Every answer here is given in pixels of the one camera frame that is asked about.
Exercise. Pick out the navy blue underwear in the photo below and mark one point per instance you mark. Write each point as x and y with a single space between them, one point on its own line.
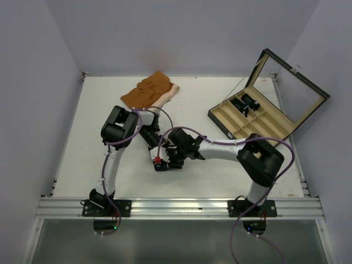
161 167

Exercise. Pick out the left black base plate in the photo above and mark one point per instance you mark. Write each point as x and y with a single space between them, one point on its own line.
91 209

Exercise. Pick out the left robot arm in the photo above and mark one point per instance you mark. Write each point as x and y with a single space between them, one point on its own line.
119 129

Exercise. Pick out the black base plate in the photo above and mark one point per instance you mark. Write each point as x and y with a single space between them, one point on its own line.
251 209
91 209

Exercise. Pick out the orange brown underwear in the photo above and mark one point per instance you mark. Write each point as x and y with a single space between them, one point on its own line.
155 90

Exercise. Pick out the black compartment storage box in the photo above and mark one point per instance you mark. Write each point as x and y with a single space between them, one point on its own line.
287 99

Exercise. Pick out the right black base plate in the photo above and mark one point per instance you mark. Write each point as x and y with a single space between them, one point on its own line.
251 209

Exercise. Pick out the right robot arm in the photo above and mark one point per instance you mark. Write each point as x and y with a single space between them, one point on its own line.
261 160

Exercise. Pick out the aluminium mounting rail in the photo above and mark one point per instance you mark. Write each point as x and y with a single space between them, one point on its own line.
217 209

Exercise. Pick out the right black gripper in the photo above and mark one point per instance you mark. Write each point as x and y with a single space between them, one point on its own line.
172 163

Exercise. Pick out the rolled black underwear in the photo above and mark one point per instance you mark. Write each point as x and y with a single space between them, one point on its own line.
244 103

